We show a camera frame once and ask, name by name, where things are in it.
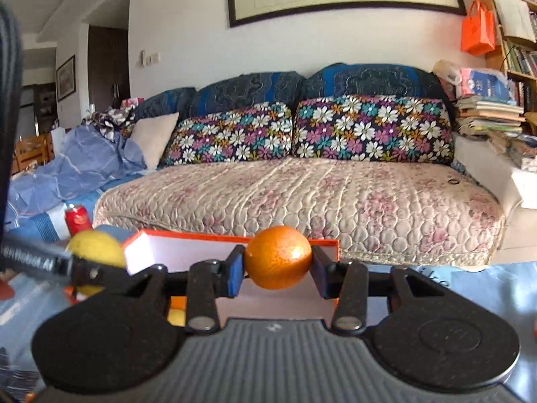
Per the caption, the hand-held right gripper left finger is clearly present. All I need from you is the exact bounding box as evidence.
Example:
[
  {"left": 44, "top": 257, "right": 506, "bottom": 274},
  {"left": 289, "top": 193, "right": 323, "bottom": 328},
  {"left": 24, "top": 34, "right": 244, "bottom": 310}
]
[{"left": 113, "top": 244, "right": 246, "bottom": 333}]

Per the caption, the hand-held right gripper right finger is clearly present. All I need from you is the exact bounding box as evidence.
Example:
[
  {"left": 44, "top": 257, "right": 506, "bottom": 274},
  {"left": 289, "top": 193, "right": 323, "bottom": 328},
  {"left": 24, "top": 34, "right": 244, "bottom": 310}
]
[{"left": 311, "top": 244, "right": 451, "bottom": 334}]

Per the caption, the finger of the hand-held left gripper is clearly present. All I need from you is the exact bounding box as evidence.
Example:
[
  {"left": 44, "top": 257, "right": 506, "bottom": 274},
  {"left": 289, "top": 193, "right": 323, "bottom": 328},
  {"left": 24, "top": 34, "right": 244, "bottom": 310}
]
[{"left": 67, "top": 256, "right": 135, "bottom": 299}]

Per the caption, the large orange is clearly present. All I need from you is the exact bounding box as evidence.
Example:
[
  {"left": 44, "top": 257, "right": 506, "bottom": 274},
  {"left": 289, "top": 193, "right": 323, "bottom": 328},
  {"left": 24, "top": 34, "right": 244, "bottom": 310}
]
[{"left": 244, "top": 226, "right": 313, "bottom": 290}]

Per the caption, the orange cardboard box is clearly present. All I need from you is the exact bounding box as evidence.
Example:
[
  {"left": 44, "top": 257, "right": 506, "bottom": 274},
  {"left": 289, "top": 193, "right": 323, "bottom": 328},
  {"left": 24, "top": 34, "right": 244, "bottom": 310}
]
[{"left": 123, "top": 230, "right": 340, "bottom": 328}]

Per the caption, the red soda can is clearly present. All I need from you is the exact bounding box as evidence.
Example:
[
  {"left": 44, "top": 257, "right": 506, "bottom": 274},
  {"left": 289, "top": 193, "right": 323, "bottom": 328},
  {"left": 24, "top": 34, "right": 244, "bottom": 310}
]
[{"left": 64, "top": 204, "right": 90, "bottom": 236}]

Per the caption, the sofa with quilted cover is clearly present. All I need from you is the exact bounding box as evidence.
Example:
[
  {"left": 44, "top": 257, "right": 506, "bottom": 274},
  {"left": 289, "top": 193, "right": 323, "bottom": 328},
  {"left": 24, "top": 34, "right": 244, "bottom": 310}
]
[{"left": 92, "top": 157, "right": 504, "bottom": 267}]

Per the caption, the blue checked bed sheet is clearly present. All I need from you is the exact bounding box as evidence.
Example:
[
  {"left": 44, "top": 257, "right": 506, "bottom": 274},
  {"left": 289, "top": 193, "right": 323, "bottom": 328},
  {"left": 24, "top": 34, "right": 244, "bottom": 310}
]
[{"left": 6, "top": 126, "right": 147, "bottom": 236}]

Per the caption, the wooden chair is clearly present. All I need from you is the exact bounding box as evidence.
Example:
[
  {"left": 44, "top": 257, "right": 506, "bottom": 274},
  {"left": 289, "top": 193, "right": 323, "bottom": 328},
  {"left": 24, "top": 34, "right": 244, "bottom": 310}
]
[{"left": 12, "top": 132, "right": 55, "bottom": 175}]

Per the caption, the floral cushion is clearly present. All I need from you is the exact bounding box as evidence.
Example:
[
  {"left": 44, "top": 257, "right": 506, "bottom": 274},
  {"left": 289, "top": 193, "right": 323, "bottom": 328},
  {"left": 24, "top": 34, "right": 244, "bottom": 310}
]
[
  {"left": 161, "top": 101, "right": 293, "bottom": 166},
  {"left": 292, "top": 94, "right": 456, "bottom": 164}
]

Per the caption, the beige pillow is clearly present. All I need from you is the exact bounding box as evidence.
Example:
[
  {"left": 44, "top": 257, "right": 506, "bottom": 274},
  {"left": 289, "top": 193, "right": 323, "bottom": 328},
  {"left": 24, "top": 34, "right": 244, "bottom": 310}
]
[{"left": 131, "top": 112, "right": 180, "bottom": 171}]

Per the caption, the patterned clothes pile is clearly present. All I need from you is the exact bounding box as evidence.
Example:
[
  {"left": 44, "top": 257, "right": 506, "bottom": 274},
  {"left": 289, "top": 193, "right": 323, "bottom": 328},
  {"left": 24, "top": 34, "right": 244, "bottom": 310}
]
[{"left": 84, "top": 107, "right": 137, "bottom": 139}]

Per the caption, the light blue tablecloth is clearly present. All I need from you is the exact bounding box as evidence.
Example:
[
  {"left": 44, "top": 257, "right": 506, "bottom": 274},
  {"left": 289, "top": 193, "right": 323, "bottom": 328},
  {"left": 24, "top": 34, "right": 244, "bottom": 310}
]
[{"left": 0, "top": 260, "right": 537, "bottom": 403}]

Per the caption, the dark blue patterned cushion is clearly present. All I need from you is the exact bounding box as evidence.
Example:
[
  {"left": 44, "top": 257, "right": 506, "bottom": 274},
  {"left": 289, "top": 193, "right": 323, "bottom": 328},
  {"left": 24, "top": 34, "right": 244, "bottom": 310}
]
[
  {"left": 189, "top": 71, "right": 306, "bottom": 116},
  {"left": 303, "top": 63, "right": 445, "bottom": 101},
  {"left": 134, "top": 87, "right": 197, "bottom": 122}
]

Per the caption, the white cloth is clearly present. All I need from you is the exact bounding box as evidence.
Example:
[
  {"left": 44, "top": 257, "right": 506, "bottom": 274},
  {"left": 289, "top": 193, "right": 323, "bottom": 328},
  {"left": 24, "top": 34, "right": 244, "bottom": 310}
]
[{"left": 452, "top": 132, "right": 537, "bottom": 211}]

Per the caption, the dark wooden door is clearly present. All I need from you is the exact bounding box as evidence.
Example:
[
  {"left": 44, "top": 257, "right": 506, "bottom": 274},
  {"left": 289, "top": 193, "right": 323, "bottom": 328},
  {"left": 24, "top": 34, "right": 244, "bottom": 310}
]
[{"left": 87, "top": 25, "right": 131, "bottom": 112}]

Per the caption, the stack of books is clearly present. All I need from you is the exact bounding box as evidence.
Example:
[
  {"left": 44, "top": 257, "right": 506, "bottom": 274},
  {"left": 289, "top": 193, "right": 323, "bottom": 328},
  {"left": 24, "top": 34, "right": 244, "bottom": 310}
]
[{"left": 453, "top": 67, "right": 537, "bottom": 173}]

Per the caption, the clear plastic bag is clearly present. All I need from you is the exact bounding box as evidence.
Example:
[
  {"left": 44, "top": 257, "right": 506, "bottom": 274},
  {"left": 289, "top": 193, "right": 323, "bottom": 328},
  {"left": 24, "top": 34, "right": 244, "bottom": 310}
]
[{"left": 433, "top": 59, "right": 462, "bottom": 87}]

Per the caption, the orange paper bag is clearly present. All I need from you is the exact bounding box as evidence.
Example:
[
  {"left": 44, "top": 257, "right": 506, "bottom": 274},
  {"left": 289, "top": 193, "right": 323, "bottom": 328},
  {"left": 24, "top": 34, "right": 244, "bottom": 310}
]
[{"left": 460, "top": 0, "right": 496, "bottom": 56}]

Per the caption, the wooden bookshelf with books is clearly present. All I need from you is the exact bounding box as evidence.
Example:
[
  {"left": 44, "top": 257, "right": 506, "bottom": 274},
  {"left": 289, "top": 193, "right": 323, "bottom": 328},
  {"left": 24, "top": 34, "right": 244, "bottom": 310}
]
[{"left": 465, "top": 0, "right": 537, "bottom": 114}]

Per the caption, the small framed wall picture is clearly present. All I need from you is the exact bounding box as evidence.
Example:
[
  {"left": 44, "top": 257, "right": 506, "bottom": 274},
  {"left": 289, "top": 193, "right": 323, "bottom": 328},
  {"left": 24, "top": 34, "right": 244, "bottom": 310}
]
[{"left": 56, "top": 54, "right": 76, "bottom": 102}]

